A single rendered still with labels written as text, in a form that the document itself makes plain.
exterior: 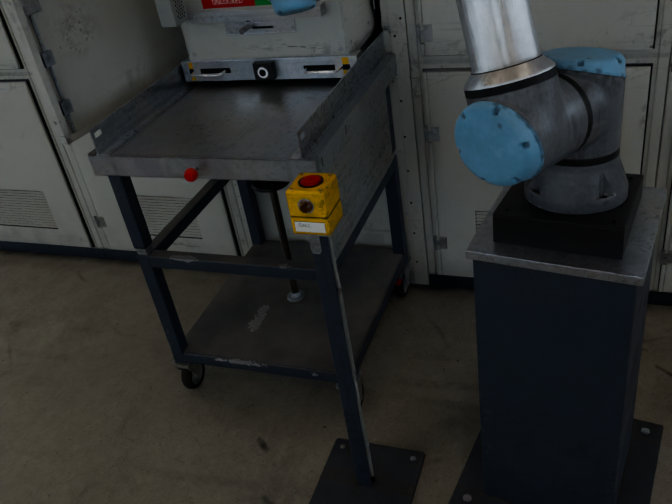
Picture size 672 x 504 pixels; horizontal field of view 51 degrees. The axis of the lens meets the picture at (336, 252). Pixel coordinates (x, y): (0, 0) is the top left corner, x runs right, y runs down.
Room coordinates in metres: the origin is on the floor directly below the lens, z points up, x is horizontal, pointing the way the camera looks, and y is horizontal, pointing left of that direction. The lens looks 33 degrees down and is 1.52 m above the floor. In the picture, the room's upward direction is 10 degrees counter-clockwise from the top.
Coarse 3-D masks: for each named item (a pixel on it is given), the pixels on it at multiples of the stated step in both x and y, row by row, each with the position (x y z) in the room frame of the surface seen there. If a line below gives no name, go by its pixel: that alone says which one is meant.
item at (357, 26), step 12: (348, 0) 1.91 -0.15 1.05; (360, 0) 1.99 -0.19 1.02; (372, 0) 2.09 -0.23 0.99; (348, 12) 1.89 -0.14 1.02; (360, 12) 1.98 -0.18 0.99; (372, 12) 2.08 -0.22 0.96; (348, 24) 1.88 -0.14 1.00; (360, 24) 1.97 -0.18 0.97; (372, 24) 2.07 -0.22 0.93; (348, 36) 1.87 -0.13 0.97; (360, 36) 1.96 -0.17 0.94; (348, 48) 1.86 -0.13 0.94
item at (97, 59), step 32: (32, 0) 1.83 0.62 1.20; (64, 0) 1.94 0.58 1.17; (96, 0) 2.02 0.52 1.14; (128, 0) 2.12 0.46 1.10; (32, 32) 1.83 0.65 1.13; (64, 32) 1.91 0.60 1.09; (96, 32) 1.99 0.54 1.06; (128, 32) 2.09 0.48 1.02; (160, 32) 2.20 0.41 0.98; (32, 64) 1.79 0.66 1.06; (64, 64) 1.88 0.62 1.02; (96, 64) 1.96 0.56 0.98; (128, 64) 2.06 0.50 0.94; (160, 64) 2.16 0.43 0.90; (64, 96) 1.85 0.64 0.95; (96, 96) 1.93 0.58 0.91; (128, 96) 2.03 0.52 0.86; (64, 128) 1.78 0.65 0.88
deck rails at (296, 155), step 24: (360, 72) 1.83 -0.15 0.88; (144, 96) 1.88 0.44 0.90; (168, 96) 1.97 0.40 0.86; (336, 96) 1.66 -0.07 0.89; (120, 120) 1.76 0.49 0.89; (144, 120) 1.83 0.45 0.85; (312, 120) 1.51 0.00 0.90; (96, 144) 1.66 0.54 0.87; (120, 144) 1.69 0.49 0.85; (312, 144) 1.48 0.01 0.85
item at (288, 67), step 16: (208, 64) 2.02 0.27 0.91; (224, 64) 2.00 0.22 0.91; (240, 64) 1.98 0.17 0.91; (288, 64) 1.92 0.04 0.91; (304, 64) 1.90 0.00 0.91; (320, 64) 1.88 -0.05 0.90; (352, 64) 1.84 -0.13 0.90; (192, 80) 2.05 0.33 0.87; (208, 80) 2.02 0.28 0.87; (224, 80) 2.00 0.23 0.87
